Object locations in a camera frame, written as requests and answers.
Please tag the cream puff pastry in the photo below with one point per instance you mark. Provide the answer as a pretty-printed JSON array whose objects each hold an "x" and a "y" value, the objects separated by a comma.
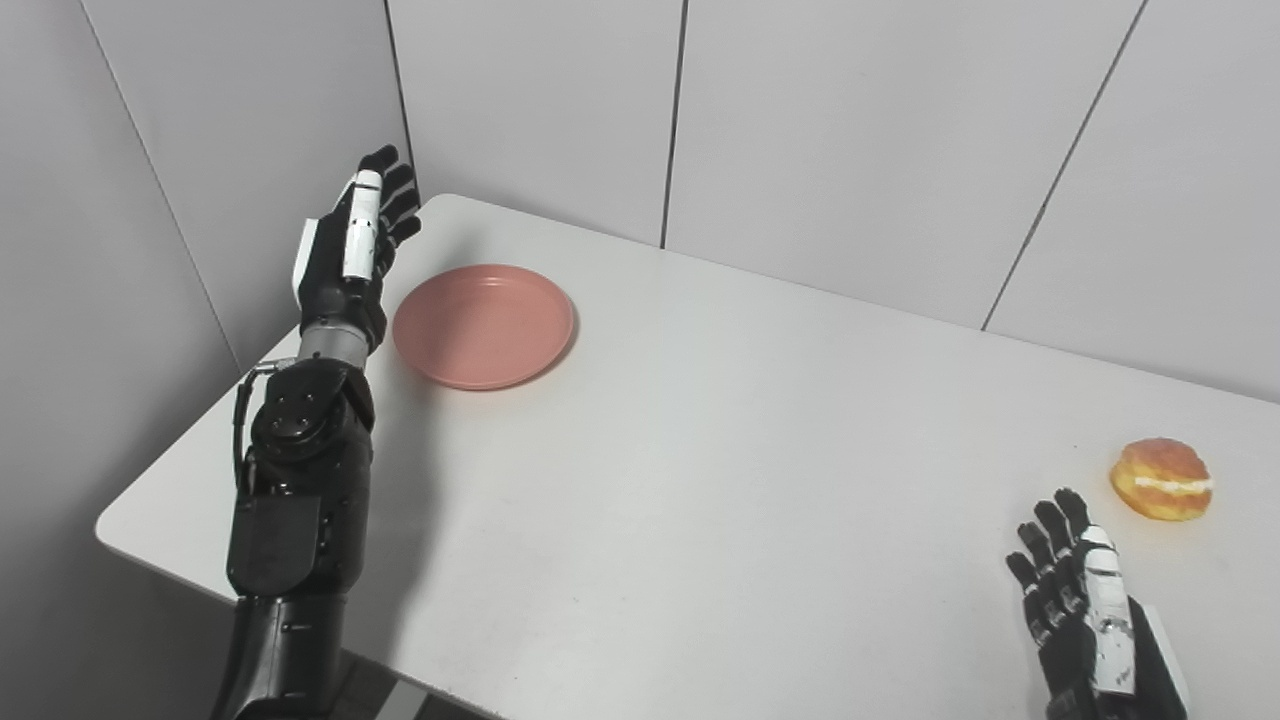
[{"x": 1160, "y": 480}]

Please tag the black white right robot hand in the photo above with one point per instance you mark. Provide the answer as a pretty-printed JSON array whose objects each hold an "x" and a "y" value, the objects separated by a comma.
[{"x": 1075, "y": 660}]

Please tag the pink round plate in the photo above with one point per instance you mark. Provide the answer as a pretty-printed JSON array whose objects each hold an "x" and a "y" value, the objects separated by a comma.
[{"x": 483, "y": 325}]

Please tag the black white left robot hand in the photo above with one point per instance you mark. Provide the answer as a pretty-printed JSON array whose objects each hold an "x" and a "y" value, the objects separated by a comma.
[{"x": 330, "y": 270}]

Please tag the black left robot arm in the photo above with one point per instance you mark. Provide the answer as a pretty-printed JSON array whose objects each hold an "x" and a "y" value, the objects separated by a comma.
[{"x": 295, "y": 500}]

